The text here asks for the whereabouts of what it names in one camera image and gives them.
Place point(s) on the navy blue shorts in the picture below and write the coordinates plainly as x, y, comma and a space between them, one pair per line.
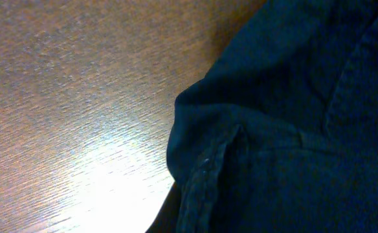
281, 135

